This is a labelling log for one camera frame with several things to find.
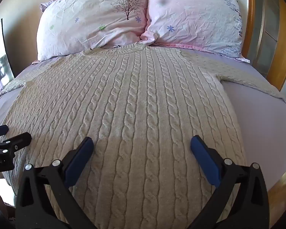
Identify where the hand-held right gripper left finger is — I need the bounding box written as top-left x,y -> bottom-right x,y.
15,137 -> 97,229

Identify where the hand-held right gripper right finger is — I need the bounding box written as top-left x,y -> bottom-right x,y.
189,135 -> 270,229

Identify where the cream cable-knit sweater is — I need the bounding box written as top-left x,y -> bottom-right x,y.
0,42 -> 286,229

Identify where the pink floral pillow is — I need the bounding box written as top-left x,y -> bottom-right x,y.
140,0 -> 251,64

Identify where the pink tree print pillow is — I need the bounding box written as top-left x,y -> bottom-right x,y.
31,0 -> 149,64

